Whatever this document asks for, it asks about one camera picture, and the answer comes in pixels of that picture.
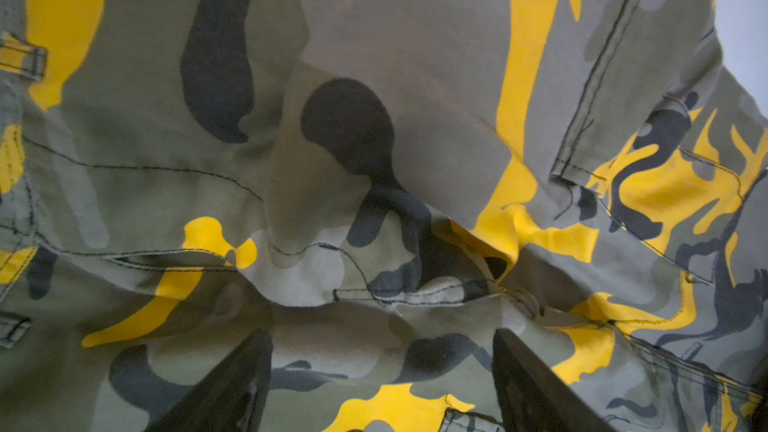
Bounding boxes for camouflage yellow green trousers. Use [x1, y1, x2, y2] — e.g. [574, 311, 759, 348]
[1, 0, 767, 431]

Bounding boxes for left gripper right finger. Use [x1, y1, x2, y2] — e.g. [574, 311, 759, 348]
[492, 329, 612, 432]

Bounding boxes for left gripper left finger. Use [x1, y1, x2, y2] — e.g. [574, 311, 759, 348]
[148, 330, 273, 431]

